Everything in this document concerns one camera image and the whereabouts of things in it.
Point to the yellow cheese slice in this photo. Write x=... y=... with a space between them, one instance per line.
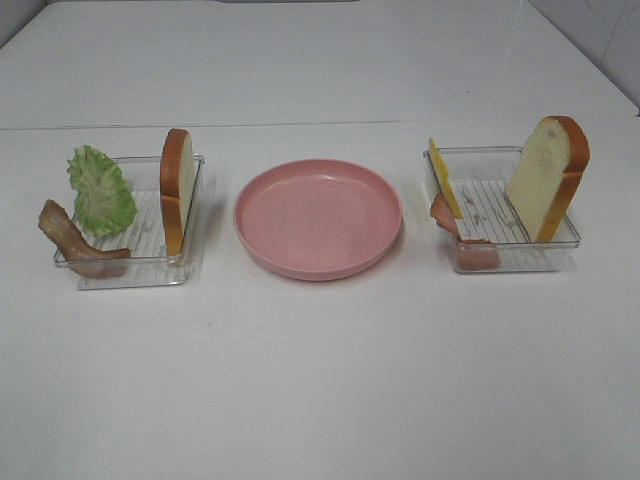
x=442 y=174

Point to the bread slice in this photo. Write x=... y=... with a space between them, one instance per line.
x=550 y=169
x=177 y=179

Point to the green lettuce leaf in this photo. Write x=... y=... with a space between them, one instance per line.
x=104 y=204

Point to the pink round plate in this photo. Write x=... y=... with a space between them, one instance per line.
x=318 y=219

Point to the clear right plastic tray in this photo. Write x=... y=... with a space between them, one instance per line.
x=491 y=237

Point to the clear plastic tray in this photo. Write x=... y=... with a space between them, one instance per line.
x=491 y=237
x=149 y=264

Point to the clear left plastic tray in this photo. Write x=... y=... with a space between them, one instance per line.
x=149 y=264

